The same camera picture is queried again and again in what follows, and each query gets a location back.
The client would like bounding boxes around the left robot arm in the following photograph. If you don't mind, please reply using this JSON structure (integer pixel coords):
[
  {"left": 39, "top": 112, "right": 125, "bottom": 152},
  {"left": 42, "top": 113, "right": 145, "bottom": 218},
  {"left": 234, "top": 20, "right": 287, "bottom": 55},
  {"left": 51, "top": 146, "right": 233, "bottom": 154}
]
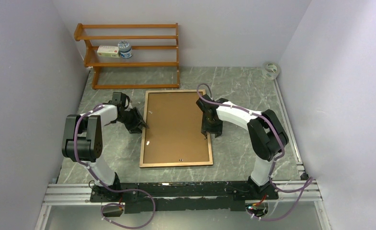
[{"left": 62, "top": 92, "right": 148, "bottom": 201}]

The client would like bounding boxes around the brown cardboard backing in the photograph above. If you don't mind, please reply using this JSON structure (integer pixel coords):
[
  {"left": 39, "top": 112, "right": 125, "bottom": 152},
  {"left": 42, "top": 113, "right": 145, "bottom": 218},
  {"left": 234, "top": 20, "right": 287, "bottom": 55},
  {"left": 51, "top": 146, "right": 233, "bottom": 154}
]
[{"left": 143, "top": 92, "right": 211, "bottom": 165}]

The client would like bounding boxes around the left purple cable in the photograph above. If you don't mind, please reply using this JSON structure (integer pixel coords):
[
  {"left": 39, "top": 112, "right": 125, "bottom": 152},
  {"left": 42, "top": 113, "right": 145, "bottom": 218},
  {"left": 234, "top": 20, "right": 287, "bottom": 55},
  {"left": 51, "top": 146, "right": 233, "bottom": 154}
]
[{"left": 73, "top": 104, "right": 157, "bottom": 230}]

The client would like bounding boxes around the purple cable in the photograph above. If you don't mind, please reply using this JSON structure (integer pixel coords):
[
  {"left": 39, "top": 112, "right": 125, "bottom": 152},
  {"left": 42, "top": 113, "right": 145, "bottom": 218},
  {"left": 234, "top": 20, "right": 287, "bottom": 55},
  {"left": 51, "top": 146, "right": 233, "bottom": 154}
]
[
  {"left": 196, "top": 83, "right": 314, "bottom": 222},
  {"left": 73, "top": 104, "right": 157, "bottom": 230}
]

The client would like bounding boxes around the wooden shelf rack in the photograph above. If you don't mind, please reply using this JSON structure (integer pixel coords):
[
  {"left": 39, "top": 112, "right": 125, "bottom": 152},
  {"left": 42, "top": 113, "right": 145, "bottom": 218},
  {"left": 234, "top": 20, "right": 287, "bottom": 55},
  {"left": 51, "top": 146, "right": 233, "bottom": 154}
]
[{"left": 74, "top": 23, "right": 181, "bottom": 90}]

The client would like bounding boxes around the white red box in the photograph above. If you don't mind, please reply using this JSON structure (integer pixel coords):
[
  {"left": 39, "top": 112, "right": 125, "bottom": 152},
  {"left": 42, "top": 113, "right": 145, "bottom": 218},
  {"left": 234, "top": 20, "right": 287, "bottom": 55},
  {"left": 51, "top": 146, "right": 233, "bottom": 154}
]
[{"left": 97, "top": 45, "right": 120, "bottom": 58}]

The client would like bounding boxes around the clear tape roll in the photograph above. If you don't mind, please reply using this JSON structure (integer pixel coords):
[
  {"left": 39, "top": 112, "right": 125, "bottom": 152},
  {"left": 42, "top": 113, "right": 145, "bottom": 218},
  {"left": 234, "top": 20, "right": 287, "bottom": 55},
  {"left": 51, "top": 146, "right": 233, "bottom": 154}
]
[{"left": 261, "top": 62, "right": 281, "bottom": 81}]

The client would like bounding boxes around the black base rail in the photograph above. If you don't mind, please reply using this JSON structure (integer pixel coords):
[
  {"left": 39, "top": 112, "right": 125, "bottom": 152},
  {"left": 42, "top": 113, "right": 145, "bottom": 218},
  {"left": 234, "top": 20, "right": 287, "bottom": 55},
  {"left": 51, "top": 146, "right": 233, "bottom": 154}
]
[{"left": 90, "top": 180, "right": 279, "bottom": 214}]

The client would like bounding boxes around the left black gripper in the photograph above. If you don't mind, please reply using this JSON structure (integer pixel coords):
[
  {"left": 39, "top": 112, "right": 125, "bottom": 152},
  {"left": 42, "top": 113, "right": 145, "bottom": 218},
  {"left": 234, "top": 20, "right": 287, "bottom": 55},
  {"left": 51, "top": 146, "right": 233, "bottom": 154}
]
[{"left": 117, "top": 107, "right": 148, "bottom": 134}]

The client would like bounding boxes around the blue white jar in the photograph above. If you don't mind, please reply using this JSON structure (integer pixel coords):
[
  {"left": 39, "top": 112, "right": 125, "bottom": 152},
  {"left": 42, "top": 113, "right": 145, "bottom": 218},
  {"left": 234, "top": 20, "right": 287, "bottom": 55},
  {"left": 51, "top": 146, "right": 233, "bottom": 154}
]
[{"left": 118, "top": 40, "right": 133, "bottom": 59}]

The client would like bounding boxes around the wooden picture frame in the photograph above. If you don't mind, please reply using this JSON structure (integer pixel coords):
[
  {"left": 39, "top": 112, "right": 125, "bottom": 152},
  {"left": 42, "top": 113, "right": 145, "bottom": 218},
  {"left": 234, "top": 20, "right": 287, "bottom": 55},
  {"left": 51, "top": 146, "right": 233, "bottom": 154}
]
[{"left": 139, "top": 90, "right": 214, "bottom": 169}]

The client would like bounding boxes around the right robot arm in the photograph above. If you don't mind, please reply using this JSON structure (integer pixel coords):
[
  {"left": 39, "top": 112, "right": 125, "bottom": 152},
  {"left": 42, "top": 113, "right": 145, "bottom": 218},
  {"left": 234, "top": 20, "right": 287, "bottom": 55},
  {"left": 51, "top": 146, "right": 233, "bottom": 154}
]
[{"left": 196, "top": 94, "right": 288, "bottom": 199}]

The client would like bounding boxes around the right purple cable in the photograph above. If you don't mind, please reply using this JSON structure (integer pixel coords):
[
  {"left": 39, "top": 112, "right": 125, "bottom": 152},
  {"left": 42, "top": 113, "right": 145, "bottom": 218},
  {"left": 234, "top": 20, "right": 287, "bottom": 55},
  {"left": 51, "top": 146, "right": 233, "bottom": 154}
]
[{"left": 196, "top": 83, "right": 314, "bottom": 222}]

